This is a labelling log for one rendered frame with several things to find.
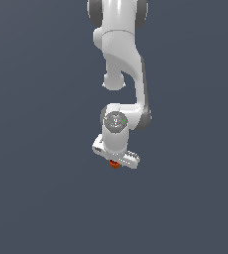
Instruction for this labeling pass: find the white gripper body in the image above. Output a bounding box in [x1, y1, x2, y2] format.
[91, 135, 141, 170]

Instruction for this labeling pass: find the small orange object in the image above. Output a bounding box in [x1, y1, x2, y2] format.
[108, 159, 121, 170]

